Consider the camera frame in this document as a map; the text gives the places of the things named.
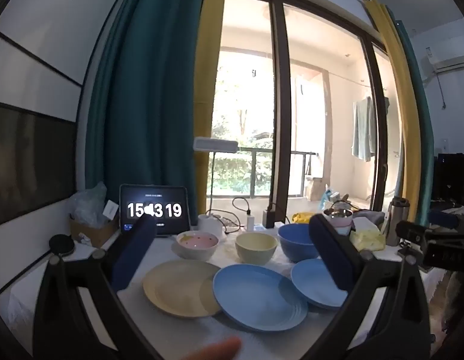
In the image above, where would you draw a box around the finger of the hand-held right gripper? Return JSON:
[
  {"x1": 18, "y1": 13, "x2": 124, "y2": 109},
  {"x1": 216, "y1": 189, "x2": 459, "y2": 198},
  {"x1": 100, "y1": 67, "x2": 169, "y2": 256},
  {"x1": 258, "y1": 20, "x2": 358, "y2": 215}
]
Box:
[
  {"x1": 396, "y1": 220, "x2": 430, "y2": 241},
  {"x1": 428, "y1": 211, "x2": 464, "y2": 230}
]

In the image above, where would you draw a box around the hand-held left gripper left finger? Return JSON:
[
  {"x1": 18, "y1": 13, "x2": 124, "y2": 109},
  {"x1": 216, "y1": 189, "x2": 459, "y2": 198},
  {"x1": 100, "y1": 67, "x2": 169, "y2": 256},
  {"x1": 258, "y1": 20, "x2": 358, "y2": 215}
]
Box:
[{"x1": 33, "y1": 214, "x2": 161, "y2": 360}]

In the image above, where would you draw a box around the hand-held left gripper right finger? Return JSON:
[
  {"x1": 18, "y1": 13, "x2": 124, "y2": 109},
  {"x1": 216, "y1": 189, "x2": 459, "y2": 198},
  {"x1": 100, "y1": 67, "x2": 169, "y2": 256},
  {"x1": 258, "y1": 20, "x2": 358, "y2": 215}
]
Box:
[{"x1": 309, "y1": 214, "x2": 431, "y2": 360}]

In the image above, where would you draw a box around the small blue plate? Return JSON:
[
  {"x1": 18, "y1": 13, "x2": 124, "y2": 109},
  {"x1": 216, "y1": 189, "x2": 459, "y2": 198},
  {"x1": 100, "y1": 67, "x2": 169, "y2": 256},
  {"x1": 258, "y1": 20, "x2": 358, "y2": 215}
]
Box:
[{"x1": 291, "y1": 258, "x2": 349, "y2": 310}]

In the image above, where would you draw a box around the blue bowl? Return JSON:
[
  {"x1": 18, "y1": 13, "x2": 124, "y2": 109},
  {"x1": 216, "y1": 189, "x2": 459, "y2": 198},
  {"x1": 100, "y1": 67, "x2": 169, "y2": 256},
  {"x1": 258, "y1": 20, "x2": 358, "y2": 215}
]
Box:
[{"x1": 278, "y1": 223, "x2": 321, "y2": 263}]

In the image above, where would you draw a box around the beige plate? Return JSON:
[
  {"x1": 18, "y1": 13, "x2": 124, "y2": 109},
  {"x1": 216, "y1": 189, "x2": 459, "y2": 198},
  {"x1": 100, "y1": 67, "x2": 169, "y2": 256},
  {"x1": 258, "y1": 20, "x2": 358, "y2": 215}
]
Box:
[{"x1": 143, "y1": 260, "x2": 224, "y2": 320}]

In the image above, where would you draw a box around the pink strawberry bowl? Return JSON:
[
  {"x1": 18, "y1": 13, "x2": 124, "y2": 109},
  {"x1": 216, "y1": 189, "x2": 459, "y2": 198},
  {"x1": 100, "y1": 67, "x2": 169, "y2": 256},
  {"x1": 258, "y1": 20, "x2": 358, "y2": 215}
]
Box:
[{"x1": 176, "y1": 231, "x2": 220, "y2": 262}]

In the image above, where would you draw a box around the pale yellow bowl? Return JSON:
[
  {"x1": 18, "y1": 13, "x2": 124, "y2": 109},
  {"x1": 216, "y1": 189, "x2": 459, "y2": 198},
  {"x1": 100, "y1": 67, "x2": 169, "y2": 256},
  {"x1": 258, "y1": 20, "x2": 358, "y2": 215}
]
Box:
[{"x1": 235, "y1": 232, "x2": 278, "y2": 265}]

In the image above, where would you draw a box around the large blue plate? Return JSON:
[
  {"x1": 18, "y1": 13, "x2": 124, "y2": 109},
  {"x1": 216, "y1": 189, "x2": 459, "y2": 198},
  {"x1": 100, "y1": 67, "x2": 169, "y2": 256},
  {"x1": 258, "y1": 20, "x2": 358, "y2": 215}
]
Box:
[{"x1": 212, "y1": 263, "x2": 311, "y2": 333}]

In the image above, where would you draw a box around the person's left hand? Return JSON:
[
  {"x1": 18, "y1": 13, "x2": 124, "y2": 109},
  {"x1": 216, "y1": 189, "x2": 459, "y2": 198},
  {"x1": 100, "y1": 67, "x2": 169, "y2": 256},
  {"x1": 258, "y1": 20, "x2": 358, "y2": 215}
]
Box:
[{"x1": 176, "y1": 337, "x2": 242, "y2": 360}]

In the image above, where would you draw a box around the steel thermos bottle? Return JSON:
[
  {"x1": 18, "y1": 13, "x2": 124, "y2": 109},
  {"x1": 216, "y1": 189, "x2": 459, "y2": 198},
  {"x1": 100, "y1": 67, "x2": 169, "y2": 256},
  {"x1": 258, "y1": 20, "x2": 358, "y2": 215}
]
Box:
[{"x1": 385, "y1": 196, "x2": 411, "y2": 247}]

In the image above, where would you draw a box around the pink steel-lined bowl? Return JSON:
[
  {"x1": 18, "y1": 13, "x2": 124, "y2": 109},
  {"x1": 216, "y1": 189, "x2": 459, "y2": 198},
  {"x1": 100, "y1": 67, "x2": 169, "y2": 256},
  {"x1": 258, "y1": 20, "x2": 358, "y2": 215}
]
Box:
[{"x1": 323, "y1": 208, "x2": 354, "y2": 230}]

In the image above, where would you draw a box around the yellow tissue pack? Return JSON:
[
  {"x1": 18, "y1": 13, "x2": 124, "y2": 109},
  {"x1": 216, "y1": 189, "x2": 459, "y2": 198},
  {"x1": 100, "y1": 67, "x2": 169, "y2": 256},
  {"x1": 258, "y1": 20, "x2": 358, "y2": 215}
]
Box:
[{"x1": 348, "y1": 217, "x2": 387, "y2": 252}]

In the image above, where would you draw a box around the grey cloth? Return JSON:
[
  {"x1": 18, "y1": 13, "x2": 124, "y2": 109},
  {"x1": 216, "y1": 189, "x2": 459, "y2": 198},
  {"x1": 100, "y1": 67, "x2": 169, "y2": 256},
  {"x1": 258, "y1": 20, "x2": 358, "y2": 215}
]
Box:
[{"x1": 353, "y1": 210, "x2": 386, "y2": 223}]

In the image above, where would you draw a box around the black computer monitor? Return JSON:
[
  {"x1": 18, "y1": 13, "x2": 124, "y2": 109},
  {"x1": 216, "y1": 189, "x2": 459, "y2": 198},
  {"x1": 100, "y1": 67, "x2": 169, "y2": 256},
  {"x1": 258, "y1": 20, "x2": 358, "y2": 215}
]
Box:
[{"x1": 432, "y1": 153, "x2": 464, "y2": 202}]

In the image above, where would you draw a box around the cardboard box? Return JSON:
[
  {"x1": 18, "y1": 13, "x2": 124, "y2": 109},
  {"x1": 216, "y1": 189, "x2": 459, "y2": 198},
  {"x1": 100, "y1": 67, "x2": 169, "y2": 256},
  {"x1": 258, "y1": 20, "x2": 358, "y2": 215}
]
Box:
[{"x1": 69, "y1": 213, "x2": 120, "y2": 249}]

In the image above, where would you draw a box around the black tablet with clock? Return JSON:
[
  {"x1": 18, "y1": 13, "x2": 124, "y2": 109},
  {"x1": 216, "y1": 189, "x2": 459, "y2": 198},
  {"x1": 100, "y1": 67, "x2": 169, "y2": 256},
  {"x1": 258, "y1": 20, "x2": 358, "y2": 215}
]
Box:
[{"x1": 119, "y1": 184, "x2": 191, "y2": 238}]

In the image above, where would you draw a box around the clear plastic bag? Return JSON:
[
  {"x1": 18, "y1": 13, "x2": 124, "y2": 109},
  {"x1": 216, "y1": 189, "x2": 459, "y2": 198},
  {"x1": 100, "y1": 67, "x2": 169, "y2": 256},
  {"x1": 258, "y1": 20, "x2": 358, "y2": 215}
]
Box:
[{"x1": 71, "y1": 182, "x2": 108, "y2": 226}]

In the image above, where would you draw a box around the black round disc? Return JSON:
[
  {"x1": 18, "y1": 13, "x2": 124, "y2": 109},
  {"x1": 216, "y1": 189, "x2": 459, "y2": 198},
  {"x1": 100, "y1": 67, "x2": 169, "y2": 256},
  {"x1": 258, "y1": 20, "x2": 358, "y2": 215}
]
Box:
[{"x1": 48, "y1": 234, "x2": 76, "y2": 259}]

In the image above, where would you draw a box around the white power strip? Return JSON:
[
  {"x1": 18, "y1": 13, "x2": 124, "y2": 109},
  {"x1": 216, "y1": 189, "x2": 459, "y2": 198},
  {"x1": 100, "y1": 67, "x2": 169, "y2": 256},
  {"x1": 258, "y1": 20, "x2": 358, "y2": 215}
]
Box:
[{"x1": 217, "y1": 215, "x2": 268, "y2": 235}]

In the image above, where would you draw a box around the teal curtain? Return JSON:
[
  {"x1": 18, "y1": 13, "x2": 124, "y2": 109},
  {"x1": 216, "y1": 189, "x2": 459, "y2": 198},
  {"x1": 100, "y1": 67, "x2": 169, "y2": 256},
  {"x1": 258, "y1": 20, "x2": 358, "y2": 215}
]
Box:
[
  {"x1": 386, "y1": 7, "x2": 436, "y2": 226},
  {"x1": 84, "y1": 0, "x2": 203, "y2": 212}
]

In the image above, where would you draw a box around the white textured tablecloth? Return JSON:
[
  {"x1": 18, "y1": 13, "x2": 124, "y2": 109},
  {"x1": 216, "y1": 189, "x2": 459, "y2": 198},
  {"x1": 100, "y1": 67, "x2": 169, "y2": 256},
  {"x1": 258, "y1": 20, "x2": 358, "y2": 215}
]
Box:
[{"x1": 114, "y1": 225, "x2": 371, "y2": 360}]

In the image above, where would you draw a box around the pale green hanging towel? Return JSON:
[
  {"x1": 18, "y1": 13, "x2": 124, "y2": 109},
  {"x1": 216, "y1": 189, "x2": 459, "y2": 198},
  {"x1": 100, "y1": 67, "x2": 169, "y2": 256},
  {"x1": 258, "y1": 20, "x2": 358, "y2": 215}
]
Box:
[{"x1": 351, "y1": 96, "x2": 377, "y2": 163}]

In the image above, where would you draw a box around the balcony railing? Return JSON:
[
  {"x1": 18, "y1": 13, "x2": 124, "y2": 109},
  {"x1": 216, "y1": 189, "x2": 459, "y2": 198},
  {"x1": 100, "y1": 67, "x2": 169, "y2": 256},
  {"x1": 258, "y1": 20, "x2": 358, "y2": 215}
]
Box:
[{"x1": 210, "y1": 148, "x2": 317, "y2": 200}]

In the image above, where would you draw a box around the yellow curtain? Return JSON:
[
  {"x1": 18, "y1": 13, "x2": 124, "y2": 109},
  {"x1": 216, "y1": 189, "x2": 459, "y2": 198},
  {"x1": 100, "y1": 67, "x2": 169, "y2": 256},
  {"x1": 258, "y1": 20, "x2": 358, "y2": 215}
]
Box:
[{"x1": 363, "y1": 0, "x2": 422, "y2": 219}]

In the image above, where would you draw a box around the white desk lamp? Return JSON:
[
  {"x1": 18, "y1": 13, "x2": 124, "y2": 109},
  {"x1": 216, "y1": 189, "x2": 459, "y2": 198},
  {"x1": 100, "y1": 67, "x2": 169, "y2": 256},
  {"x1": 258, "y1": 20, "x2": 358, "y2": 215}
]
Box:
[{"x1": 193, "y1": 137, "x2": 238, "y2": 239}]

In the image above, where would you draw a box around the white air conditioner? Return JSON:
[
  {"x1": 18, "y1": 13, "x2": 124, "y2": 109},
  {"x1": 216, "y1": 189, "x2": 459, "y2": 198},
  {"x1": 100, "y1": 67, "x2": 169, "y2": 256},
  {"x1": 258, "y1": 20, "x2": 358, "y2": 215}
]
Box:
[{"x1": 423, "y1": 47, "x2": 464, "y2": 82}]

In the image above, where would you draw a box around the white charger with cable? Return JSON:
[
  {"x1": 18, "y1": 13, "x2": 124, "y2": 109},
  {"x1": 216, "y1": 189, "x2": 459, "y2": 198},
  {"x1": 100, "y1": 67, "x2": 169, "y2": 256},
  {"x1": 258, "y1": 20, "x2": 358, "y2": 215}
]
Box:
[{"x1": 231, "y1": 196, "x2": 252, "y2": 219}]

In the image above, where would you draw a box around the dark window frame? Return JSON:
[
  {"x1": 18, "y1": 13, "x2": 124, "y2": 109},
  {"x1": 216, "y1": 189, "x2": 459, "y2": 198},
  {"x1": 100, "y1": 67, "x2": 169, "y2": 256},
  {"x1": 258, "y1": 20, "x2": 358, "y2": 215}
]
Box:
[{"x1": 224, "y1": 0, "x2": 405, "y2": 230}]

